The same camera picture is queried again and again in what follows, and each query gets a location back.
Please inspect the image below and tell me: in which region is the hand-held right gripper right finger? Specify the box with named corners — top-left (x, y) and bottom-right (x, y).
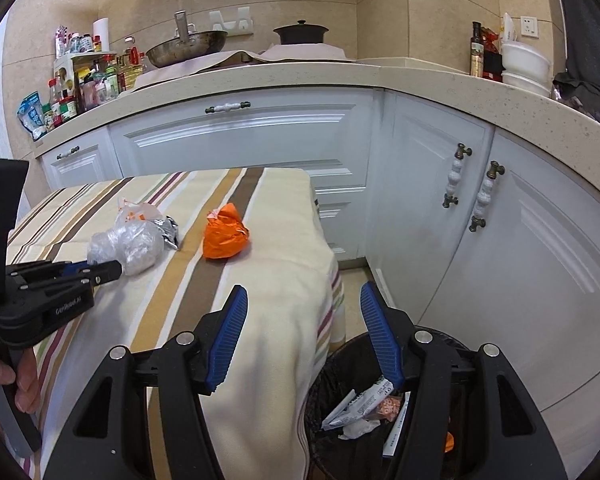
top-left (360, 281), bottom-right (568, 480)

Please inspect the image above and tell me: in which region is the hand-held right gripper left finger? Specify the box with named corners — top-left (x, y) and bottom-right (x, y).
top-left (45, 284), bottom-right (249, 480)

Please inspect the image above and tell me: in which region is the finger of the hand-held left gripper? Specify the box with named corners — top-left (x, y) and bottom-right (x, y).
top-left (22, 259), bottom-right (124, 306)
top-left (7, 261), bottom-right (89, 286)

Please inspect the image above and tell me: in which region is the clear plastic bag with tissue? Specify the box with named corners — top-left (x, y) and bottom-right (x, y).
top-left (86, 219), bottom-right (166, 277)

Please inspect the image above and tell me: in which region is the trash bin with black liner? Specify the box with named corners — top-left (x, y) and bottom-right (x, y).
top-left (303, 326), bottom-right (482, 480)

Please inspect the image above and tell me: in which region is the pink printed packet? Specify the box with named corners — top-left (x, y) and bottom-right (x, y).
top-left (369, 393), bottom-right (406, 424)

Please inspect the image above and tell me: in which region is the white printed packet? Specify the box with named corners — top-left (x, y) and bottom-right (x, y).
top-left (321, 377), bottom-right (396, 431)

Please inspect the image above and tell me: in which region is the white tissue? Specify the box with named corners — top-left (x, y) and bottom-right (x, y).
top-left (340, 417), bottom-right (381, 440)

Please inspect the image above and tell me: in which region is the white paper strip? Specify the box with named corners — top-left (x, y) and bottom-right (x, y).
top-left (382, 392), bottom-right (411, 459)

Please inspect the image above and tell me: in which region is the orange plastic wrapper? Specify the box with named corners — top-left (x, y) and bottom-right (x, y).
top-left (202, 203), bottom-right (251, 260)

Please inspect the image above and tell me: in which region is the person's left hand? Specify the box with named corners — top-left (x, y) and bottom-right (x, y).
top-left (0, 350), bottom-right (42, 414)

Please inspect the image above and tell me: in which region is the orange and white plastic bag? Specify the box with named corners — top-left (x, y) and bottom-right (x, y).
top-left (116, 196), bottom-right (160, 228)

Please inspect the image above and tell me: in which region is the silver black wrapper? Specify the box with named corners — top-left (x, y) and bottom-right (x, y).
top-left (154, 215), bottom-right (181, 252)

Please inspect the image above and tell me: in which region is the striped tablecloth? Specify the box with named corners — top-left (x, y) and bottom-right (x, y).
top-left (5, 166), bottom-right (346, 480)

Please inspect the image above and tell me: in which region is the blue snack bag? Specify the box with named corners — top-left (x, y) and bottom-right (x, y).
top-left (18, 92), bottom-right (46, 142)

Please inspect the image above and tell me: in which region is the white kitchen cabinet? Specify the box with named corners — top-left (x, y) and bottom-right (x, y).
top-left (34, 84), bottom-right (600, 458)

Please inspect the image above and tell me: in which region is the rack of seasoning bottles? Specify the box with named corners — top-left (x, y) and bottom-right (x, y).
top-left (42, 25), bottom-right (149, 130)

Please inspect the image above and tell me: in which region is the steel wok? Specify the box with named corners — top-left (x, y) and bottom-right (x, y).
top-left (144, 10), bottom-right (230, 69)

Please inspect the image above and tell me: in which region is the paper towel roll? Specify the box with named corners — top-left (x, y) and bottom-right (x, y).
top-left (92, 16), bottom-right (110, 54)

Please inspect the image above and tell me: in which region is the beige stove cover cloth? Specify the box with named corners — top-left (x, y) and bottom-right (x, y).
top-left (134, 42), bottom-right (362, 89)

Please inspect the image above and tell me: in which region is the dark oil bottle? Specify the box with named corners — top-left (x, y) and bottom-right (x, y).
top-left (469, 21), bottom-right (485, 79)

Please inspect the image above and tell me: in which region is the black lidded pot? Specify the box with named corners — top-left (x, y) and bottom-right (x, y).
top-left (272, 19), bottom-right (330, 46)

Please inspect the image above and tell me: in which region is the white paper bag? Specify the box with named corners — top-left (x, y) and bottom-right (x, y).
top-left (499, 11), bottom-right (521, 44)

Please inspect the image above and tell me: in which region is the dark cloth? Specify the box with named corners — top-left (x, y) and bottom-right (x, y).
top-left (552, 0), bottom-right (600, 135)

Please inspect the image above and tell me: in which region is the white cabinet door handle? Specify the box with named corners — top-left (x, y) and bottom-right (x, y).
top-left (468, 160), bottom-right (506, 233)
top-left (440, 143), bottom-right (474, 210)

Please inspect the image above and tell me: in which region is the long drawer handle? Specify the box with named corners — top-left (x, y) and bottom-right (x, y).
top-left (204, 101), bottom-right (252, 115)

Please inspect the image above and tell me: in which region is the white wall hook rack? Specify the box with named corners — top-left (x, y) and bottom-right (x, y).
top-left (209, 6), bottom-right (254, 36)

